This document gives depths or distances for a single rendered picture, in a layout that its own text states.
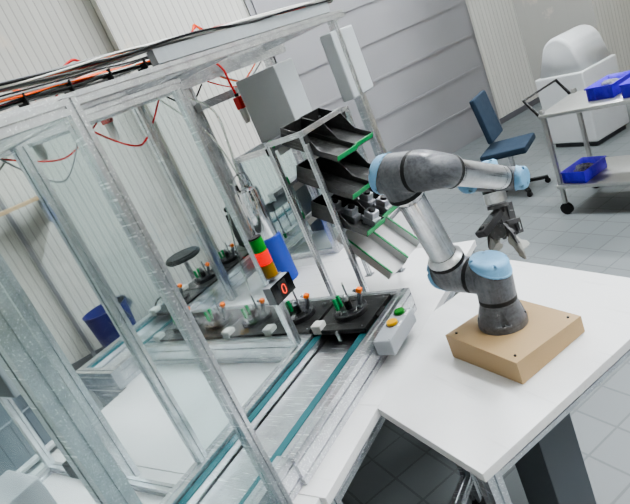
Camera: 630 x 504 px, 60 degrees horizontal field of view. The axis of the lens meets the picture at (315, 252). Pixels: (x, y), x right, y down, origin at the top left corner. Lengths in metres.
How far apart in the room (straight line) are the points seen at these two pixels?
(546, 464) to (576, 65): 4.80
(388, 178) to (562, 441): 1.06
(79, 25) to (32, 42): 0.47
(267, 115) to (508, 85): 6.11
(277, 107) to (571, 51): 3.76
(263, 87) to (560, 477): 2.37
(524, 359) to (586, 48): 5.01
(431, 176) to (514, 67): 7.64
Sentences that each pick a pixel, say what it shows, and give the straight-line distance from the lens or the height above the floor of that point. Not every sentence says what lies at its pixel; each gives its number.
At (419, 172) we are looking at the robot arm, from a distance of 1.46.
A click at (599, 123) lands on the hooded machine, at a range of 6.38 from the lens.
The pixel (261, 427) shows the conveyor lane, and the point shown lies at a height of 0.92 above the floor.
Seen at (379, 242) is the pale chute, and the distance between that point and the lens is 2.32.
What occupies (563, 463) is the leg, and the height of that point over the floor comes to 0.40.
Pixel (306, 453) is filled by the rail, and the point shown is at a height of 0.93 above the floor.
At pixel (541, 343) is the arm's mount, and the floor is 0.93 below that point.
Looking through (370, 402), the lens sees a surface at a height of 0.86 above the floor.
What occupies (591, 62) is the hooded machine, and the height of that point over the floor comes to 0.81.
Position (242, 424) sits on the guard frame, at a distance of 1.36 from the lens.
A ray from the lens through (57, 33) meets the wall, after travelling 6.18.
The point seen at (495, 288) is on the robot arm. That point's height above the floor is 1.08.
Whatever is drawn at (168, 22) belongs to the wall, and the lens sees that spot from 6.40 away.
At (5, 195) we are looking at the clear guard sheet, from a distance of 1.09.
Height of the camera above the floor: 1.87
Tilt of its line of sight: 18 degrees down
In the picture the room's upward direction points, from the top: 23 degrees counter-clockwise
